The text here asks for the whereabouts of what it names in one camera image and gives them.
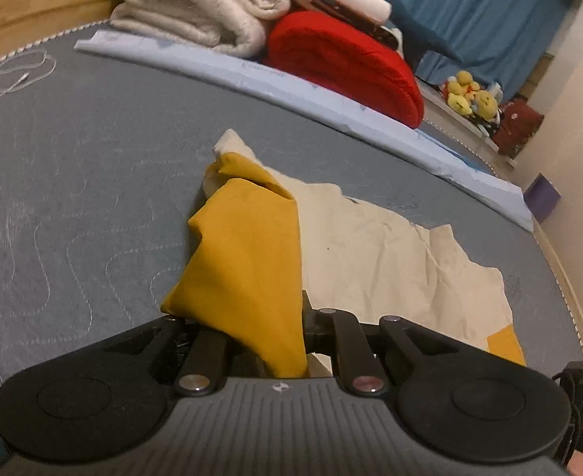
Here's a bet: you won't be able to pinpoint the purple bin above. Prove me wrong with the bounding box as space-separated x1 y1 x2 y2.
524 173 561 223

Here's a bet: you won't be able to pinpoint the yellow plush toy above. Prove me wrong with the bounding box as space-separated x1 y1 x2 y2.
447 94 473 118
447 72 477 96
474 90 500 121

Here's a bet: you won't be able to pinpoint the dark patterned cloth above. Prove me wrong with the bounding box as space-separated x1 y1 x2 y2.
271 0 401 50

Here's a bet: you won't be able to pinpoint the black strap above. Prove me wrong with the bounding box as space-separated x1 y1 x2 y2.
552 357 583 467

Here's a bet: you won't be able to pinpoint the yellow plush toys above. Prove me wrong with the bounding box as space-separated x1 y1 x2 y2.
420 79 515 169

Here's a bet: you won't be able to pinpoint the blue curtain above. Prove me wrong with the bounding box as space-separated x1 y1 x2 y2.
373 0 575 102

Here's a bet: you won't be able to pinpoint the red fleece blanket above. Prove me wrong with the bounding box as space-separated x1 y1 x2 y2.
266 10 425 130

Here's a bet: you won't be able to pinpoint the dark red bag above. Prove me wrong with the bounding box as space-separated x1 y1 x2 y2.
494 99 545 157

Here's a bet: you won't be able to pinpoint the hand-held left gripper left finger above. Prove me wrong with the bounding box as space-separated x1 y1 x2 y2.
100 315 233 397

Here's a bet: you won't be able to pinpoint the beige folded blanket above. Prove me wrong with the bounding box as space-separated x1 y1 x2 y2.
109 0 292 58

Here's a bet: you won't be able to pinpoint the white cable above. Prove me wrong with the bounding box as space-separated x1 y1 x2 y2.
0 50 58 102

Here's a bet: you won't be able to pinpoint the grey quilted mattress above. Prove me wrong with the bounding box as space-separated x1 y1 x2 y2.
0 25 583 392

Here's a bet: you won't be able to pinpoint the light blue folded sheet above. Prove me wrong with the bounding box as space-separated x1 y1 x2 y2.
73 27 535 233

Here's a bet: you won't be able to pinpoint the beige and yellow garment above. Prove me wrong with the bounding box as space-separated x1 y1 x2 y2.
161 129 527 380

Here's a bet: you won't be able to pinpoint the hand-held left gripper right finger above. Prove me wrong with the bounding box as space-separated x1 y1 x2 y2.
301 292 458 397

